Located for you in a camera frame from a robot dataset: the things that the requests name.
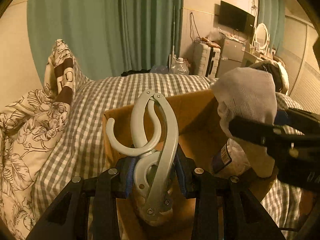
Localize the hanging wall cables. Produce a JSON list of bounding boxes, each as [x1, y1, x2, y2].
[[189, 11, 200, 40]]

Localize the white sock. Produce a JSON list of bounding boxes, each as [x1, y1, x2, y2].
[[210, 67, 278, 155]]

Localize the floral print quilt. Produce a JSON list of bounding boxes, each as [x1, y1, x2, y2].
[[0, 39, 75, 233]]

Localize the clear plastic packet blue label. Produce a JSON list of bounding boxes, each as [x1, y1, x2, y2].
[[212, 138, 251, 175]]

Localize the dark and cream clothing pile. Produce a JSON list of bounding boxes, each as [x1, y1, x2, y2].
[[250, 60, 290, 95]]

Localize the clear plastic water bottle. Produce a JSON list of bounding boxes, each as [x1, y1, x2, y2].
[[170, 57, 189, 75]]

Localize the wide green curtain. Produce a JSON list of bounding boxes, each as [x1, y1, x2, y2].
[[26, 0, 184, 82]]

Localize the narrow green curtain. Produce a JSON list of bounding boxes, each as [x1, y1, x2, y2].
[[257, 0, 286, 52]]

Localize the grey folding clothes hanger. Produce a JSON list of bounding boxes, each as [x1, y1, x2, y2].
[[106, 89, 179, 216]]

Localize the white sliding wardrobe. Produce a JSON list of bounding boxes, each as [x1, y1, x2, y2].
[[276, 15, 320, 107]]

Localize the grey checked bed sheet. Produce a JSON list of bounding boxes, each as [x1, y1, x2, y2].
[[34, 73, 304, 240]]

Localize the black wall television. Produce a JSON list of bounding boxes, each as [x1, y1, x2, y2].
[[218, 0, 256, 33]]

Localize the silver mini fridge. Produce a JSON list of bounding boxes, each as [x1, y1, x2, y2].
[[216, 37, 247, 78]]

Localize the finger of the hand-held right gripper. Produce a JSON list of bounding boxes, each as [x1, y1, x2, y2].
[[228, 116, 292, 153], [276, 107, 320, 133]]

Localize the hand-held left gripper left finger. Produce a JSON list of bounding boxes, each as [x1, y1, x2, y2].
[[25, 157, 137, 240]]

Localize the brown cardboard box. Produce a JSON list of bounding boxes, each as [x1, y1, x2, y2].
[[102, 89, 279, 240]]

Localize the white oval vanity mirror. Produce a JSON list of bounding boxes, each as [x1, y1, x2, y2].
[[253, 22, 271, 51]]

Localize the white suitcase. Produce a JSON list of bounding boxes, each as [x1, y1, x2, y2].
[[191, 41, 222, 78]]

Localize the white pole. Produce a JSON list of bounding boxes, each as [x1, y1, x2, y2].
[[168, 5, 177, 67]]

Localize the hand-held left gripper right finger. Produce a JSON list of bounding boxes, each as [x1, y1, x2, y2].
[[174, 148, 286, 240]]

